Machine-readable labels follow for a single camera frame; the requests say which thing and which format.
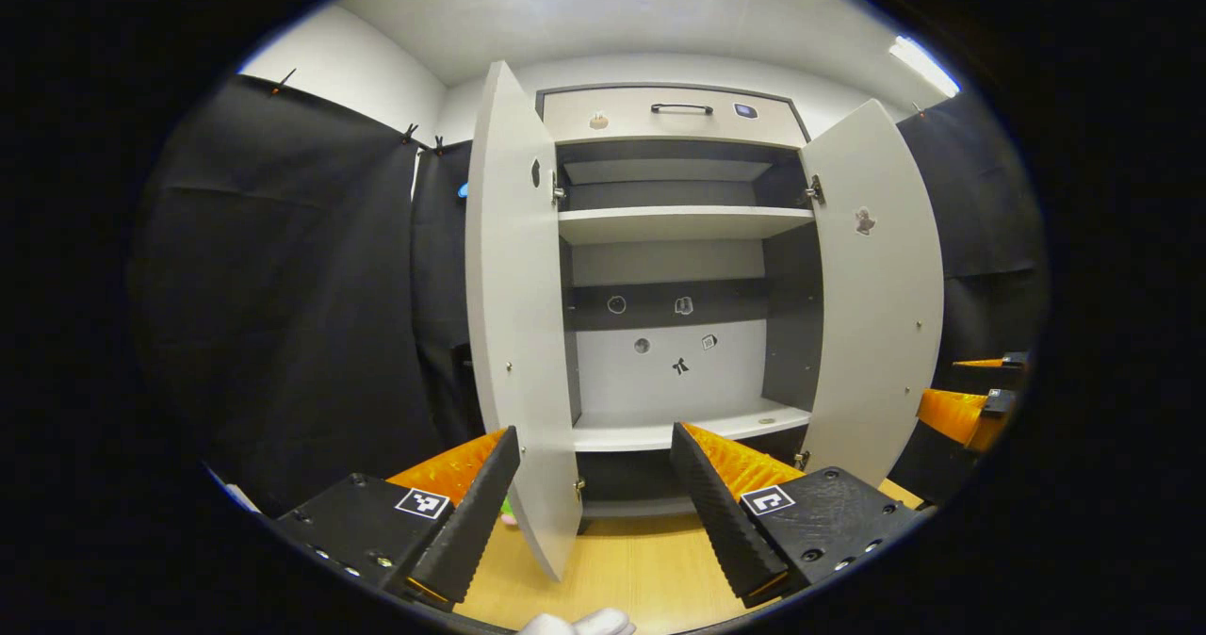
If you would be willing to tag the beige cabinet door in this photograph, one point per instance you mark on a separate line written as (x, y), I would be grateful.
(876, 315)
(518, 333)

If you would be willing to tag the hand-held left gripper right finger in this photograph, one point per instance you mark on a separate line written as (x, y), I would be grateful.
(721, 522)

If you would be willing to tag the printed paper sheet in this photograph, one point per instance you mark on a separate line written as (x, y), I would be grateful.
(236, 494)

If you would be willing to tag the narrow ceiling light panel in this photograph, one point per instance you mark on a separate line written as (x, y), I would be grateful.
(923, 65)

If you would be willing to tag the pink and green plush toy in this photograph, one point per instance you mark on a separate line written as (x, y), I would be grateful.
(508, 511)

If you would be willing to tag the beige double-door shoe cabinet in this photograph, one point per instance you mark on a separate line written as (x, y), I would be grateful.
(678, 371)

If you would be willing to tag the beige cabinet drawer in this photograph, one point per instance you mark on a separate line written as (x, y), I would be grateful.
(641, 117)

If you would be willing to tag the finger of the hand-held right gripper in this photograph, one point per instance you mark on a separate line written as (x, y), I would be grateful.
(961, 416)
(1013, 362)

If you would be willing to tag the white cabinet shelf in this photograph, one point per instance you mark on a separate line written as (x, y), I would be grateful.
(641, 431)
(678, 223)

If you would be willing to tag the black backdrop cloth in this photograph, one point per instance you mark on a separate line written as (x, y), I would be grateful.
(283, 286)

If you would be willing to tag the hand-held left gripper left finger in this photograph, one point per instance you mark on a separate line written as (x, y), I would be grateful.
(471, 522)

